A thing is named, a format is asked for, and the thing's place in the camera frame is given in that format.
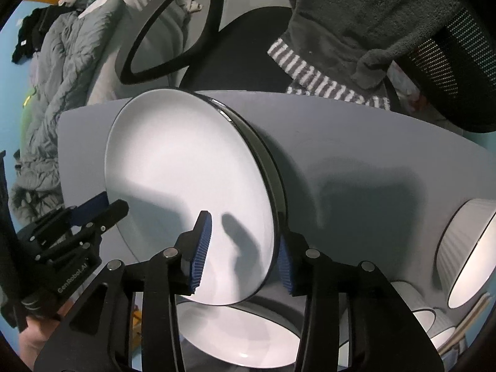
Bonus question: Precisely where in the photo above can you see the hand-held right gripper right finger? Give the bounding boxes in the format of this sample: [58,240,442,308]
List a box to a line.
[277,230,446,372]

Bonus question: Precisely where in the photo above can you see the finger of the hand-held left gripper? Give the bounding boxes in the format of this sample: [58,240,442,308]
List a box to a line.
[72,199,130,246]
[68,192,110,227]

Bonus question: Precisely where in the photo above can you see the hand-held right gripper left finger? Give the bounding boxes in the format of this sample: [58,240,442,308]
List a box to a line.
[33,210,213,372]

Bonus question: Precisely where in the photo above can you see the white black-rimmed plate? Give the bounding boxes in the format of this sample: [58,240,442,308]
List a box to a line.
[104,89,281,306]
[192,90,290,237]

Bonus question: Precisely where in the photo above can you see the stack of white plates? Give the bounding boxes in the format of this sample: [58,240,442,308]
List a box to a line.
[176,294,302,369]

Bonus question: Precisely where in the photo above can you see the person's left forearm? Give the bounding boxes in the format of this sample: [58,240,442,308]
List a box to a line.
[19,315,60,362]

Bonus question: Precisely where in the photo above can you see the grey quilted duvet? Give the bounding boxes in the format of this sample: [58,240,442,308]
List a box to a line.
[10,0,194,225]

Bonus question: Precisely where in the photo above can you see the black clothing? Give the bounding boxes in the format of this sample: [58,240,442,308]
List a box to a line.
[11,7,68,64]

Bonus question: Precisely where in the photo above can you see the light wooden sticks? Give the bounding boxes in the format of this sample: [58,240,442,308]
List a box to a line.
[440,292,492,359]

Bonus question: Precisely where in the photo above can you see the black office chair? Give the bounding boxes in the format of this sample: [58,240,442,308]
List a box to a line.
[115,0,496,132]

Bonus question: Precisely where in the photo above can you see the black chair armrest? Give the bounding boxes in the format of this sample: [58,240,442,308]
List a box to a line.
[115,0,225,86]

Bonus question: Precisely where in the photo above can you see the grey fleece robe striped cuffs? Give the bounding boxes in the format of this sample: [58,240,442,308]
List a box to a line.
[267,0,471,111]

